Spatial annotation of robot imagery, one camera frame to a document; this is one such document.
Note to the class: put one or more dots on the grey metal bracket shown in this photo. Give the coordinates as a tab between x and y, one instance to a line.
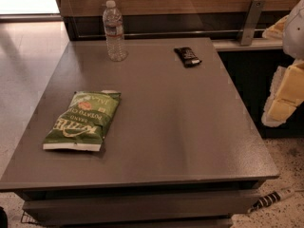
253	14

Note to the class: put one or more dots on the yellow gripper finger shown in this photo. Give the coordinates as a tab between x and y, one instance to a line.
286	94
275	31

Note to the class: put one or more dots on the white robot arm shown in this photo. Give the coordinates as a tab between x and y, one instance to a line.
293	33

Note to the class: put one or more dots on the green kettle chips bag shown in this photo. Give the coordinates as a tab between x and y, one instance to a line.
85	123

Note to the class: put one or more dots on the clear plastic water bottle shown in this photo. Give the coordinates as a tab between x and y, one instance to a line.
114	32

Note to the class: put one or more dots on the wire rack under table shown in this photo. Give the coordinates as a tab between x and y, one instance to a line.
28	219

